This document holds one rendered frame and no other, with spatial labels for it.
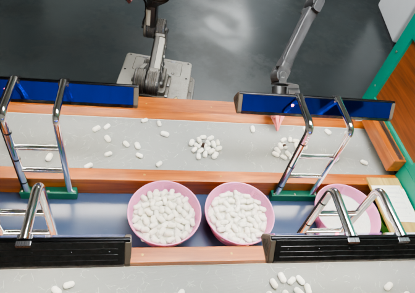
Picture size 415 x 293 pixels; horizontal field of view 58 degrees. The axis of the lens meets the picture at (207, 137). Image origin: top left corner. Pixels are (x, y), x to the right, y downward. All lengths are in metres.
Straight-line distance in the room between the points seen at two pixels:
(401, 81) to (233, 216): 0.97
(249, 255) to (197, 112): 0.70
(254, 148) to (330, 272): 0.59
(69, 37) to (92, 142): 2.00
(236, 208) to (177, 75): 1.16
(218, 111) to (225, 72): 1.53
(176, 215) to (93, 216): 0.31
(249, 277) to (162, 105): 0.84
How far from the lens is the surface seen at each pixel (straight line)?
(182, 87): 2.30
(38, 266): 1.00
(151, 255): 1.31
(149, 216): 1.42
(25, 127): 1.71
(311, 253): 1.07
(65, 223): 1.49
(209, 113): 1.74
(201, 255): 1.33
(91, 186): 1.51
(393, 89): 1.92
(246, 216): 1.46
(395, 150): 1.82
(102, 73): 3.11
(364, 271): 1.54
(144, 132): 1.65
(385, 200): 1.22
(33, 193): 1.03
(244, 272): 1.36
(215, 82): 3.14
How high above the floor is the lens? 1.96
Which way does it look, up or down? 47 degrees down
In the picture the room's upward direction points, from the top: 13 degrees clockwise
